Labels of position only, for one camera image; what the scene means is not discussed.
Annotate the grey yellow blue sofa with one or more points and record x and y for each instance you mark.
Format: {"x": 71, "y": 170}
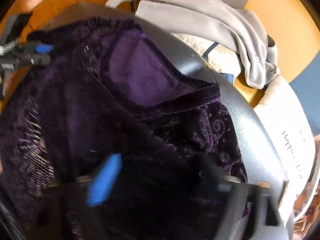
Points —
{"x": 287, "y": 30}

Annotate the grey garment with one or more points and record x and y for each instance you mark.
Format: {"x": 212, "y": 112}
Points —
{"x": 200, "y": 17}

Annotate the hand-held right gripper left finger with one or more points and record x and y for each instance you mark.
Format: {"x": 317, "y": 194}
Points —
{"x": 103, "y": 180}

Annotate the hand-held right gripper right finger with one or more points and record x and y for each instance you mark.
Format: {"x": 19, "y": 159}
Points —
{"x": 215, "y": 172}

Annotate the dark purple velvet garment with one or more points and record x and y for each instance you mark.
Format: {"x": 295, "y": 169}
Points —
{"x": 137, "y": 80}

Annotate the white deer print pillow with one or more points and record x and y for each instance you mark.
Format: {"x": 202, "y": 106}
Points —
{"x": 287, "y": 120}

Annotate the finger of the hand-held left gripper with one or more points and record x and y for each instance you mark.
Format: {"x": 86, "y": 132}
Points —
{"x": 43, "y": 48}
{"x": 41, "y": 60}

